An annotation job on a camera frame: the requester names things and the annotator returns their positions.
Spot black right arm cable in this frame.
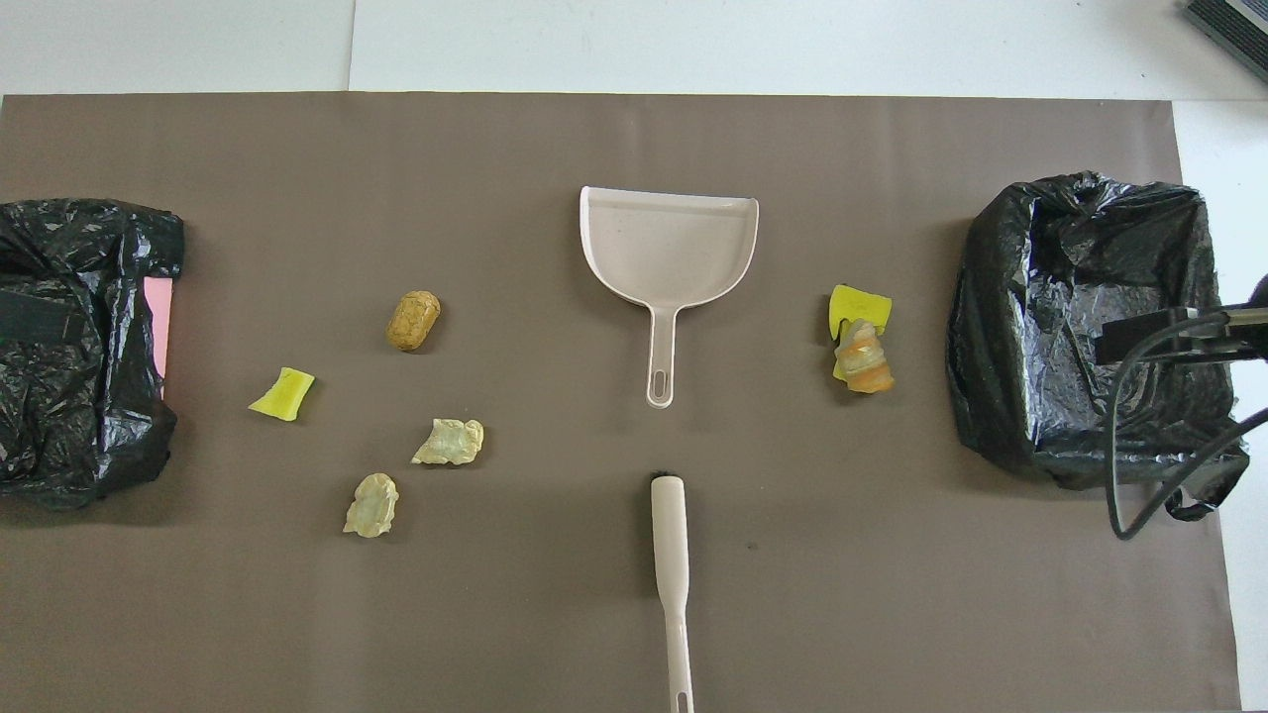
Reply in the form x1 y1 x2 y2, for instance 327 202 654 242
1095 305 1268 542

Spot black bag lined bin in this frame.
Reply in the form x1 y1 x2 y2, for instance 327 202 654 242
946 170 1251 523

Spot notched yellow sponge piece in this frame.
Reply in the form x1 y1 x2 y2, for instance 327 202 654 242
828 284 894 383

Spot beige hand brush black bristles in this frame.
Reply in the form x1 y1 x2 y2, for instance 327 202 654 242
649 472 695 713

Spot brown bread roll piece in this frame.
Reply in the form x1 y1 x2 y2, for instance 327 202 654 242
835 319 896 395

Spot brown paper table mat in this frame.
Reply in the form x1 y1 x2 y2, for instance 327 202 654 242
0 93 1244 713

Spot pale paper piece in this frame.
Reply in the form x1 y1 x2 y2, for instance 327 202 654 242
411 418 486 467

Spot pale bread chunk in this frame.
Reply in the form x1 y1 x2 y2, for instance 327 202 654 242
343 472 400 540

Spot pink bin with black liner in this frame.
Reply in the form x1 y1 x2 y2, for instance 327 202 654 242
0 198 186 512

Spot small yellow sponge wedge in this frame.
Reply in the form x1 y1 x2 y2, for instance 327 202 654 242
248 366 316 423

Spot beige plastic dustpan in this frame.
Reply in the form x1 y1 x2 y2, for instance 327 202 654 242
580 185 761 409

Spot dark grey ribbed device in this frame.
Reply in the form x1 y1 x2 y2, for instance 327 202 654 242
1184 0 1268 85

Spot brown paper ball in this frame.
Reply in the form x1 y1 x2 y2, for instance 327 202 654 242
385 289 443 353

